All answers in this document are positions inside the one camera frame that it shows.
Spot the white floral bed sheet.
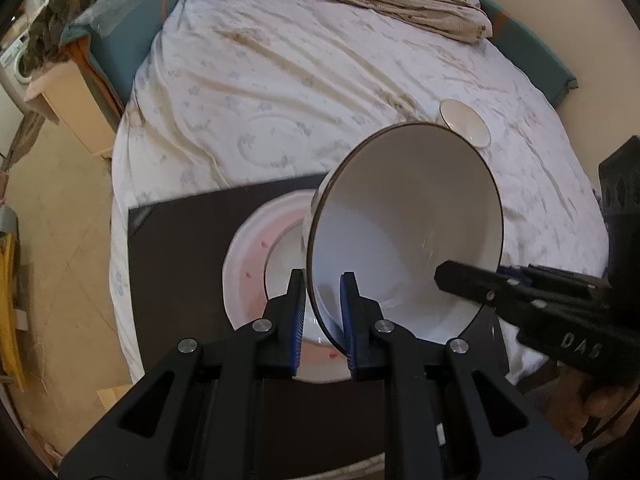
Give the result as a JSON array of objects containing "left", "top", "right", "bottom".
[{"left": 109, "top": 0, "right": 608, "bottom": 480}]

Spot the teal mattress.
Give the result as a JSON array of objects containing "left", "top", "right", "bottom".
[{"left": 60, "top": 0, "right": 578, "bottom": 121}]

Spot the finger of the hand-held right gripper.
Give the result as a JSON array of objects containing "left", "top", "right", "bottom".
[
  {"left": 497, "top": 262, "right": 608, "bottom": 293},
  {"left": 434, "top": 260, "right": 546, "bottom": 331}
]

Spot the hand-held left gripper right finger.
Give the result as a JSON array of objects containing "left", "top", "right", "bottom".
[{"left": 340, "top": 271, "right": 588, "bottom": 480}]

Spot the dark board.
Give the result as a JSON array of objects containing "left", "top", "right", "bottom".
[{"left": 127, "top": 172, "right": 511, "bottom": 476}]

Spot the cardboard piece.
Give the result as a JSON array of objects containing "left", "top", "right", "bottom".
[{"left": 96, "top": 382, "right": 138, "bottom": 411}]

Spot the light wooden nightstand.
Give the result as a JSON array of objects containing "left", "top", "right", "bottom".
[{"left": 24, "top": 52, "right": 123, "bottom": 161}]

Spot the large pink strawberry plate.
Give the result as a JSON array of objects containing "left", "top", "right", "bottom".
[{"left": 222, "top": 191, "right": 361, "bottom": 386}]

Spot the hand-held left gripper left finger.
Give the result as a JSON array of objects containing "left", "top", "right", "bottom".
[{"left": 59, "top": 268, "right": 307, "bottom": 480}]

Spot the yellow wooden frame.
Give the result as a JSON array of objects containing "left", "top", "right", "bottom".
[{"left": 0, "top": 232, "right": 27, "bottom": 391}]

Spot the large white bowl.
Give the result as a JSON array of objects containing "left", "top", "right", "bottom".
[
  {"left": 301, "top": 122, "right": 505, "bottom": 361},
  {"left": 262, "top": 232, "right": 351, "bottom": 348}
]

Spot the camouflage cloth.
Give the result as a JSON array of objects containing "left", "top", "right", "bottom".
[{"left": 22, "top": 0, "right": 188, "bottom": 68}]

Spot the white dotted bowl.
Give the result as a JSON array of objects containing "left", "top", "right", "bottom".
[{"left": 439, "top": 98, "right": 492, "bottom": 149}]

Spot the person's right hand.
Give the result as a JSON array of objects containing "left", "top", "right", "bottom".
[{"left": 545, "top": 360, "right": 640, "bottom": 451}]

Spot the white washing machine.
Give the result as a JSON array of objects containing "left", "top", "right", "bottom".
[{"left": 0, "top": 35, "right": 38, "bottom": 111}]

